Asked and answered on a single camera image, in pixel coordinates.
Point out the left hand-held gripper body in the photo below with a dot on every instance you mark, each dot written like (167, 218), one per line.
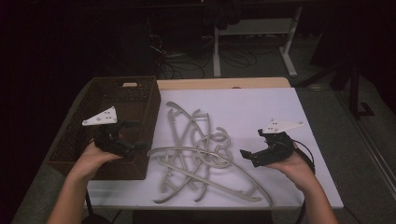
(109, 141)

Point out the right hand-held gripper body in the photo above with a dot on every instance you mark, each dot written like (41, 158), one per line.
(275, 149)

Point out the gray plastic clothes hanger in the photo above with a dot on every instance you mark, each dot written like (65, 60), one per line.
(178, 108)
(229, 141)
(174, 148)
(207, 124)

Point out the brown woven basket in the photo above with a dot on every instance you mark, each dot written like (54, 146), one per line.
(137, 93)

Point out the person's left hand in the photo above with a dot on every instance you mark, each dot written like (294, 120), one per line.
(90, 160)

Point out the person's right hand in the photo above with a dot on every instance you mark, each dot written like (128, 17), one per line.
(297, 169)

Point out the black metal stand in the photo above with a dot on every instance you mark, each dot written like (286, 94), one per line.
(353, 90)

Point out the white metal desk frame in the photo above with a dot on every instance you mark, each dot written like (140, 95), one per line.
(217, 53)

